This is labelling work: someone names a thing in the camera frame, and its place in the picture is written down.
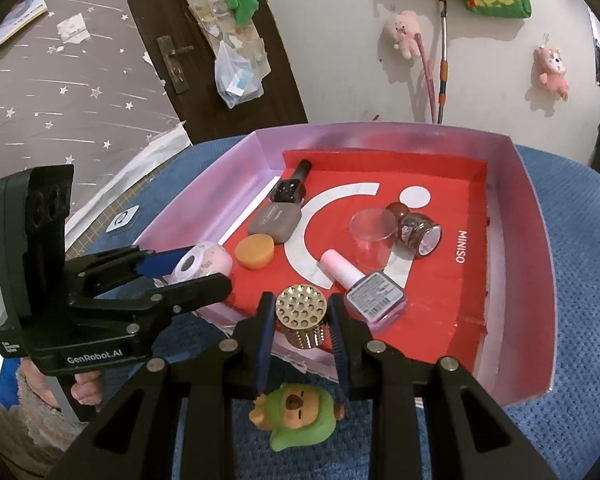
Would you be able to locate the clear plastic bag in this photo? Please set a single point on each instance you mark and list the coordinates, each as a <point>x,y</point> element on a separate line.
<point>237,80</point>

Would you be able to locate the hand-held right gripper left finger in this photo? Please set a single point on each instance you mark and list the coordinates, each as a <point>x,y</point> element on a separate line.
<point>265,345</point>

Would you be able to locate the pink and red cardboard box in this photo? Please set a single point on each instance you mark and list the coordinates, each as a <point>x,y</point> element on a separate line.
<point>445,310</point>

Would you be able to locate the gold studded cylinder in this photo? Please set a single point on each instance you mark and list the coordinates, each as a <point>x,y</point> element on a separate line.
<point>301,310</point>

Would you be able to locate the dark brown door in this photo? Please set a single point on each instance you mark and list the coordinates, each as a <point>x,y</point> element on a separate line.
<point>140,10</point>

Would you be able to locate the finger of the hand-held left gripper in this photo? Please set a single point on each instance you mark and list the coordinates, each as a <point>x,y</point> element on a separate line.
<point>200,287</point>
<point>160,262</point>

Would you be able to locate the torn paper layers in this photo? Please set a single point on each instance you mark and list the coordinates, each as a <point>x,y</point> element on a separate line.
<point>210,5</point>

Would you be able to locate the metal pole orange grip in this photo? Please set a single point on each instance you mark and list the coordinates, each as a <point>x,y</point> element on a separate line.
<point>443,60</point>

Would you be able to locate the green plush toy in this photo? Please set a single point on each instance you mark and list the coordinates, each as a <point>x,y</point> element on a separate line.
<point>243,4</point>

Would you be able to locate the grey brown rounded case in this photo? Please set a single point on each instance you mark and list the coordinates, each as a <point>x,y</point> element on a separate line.
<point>275,222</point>

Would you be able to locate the dark red bottle silver cap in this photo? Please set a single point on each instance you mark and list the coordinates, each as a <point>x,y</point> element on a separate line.
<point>417,230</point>

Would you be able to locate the clear plastic cup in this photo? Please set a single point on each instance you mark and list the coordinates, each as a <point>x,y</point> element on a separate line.
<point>374,237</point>

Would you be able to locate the pink tape roll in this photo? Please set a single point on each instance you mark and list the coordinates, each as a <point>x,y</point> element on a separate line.
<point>205,262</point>

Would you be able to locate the person's left hand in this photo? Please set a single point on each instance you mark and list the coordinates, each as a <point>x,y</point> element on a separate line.
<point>87,389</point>

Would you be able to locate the thin booklet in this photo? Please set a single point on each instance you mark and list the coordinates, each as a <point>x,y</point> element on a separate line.
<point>20,17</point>

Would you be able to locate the white plastic sheet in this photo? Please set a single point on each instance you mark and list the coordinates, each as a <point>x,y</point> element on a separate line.
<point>130,175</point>

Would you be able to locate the person's left forearm fuzzy sleeve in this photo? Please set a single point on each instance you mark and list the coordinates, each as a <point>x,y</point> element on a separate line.
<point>15,435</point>

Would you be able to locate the pink bear plush toy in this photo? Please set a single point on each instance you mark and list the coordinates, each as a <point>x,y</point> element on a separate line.
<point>552,70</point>

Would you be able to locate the white torn sticker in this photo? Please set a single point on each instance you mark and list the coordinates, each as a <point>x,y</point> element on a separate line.
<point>74,27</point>

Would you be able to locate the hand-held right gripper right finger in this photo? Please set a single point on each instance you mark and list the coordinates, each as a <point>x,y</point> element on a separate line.
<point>339,350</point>

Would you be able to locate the pale pink plush toy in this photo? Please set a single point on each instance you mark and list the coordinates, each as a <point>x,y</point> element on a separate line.
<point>401,32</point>

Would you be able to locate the green hooded capybara toy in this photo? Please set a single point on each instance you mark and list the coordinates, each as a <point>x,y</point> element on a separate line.
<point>300,417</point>

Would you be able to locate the white square badge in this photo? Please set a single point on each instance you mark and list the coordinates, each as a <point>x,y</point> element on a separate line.
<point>122,219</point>

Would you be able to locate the thin pink stick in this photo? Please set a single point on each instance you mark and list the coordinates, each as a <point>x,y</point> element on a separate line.
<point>427,77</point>

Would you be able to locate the orange round sponge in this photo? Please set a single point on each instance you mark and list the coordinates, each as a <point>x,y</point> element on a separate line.
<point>254,251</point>

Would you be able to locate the pink cap nail polish bottle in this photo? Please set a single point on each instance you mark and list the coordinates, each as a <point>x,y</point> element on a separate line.
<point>370,295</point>

